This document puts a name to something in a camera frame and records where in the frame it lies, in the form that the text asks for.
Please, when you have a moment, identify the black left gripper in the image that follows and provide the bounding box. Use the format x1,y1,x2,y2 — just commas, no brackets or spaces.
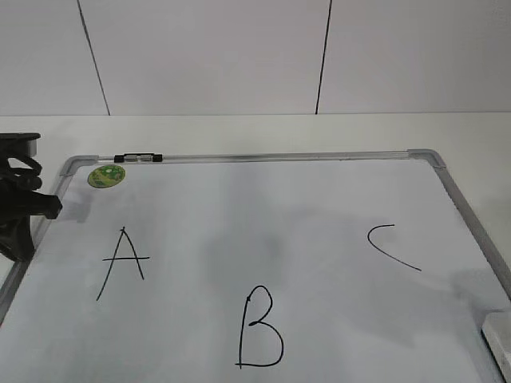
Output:
1,156,62,262

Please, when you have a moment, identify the white board eraser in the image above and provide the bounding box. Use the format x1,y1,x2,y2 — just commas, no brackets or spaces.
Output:
481,311,511,383

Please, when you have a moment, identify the round green magnet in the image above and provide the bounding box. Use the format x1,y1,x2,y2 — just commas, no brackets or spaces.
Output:
87,164,126,189

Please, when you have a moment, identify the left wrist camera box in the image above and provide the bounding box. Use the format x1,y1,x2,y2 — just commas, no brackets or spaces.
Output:
0,132,41,157

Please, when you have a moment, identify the white board with grey frame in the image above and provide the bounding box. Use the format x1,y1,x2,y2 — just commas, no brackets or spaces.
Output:
1,149,510,382

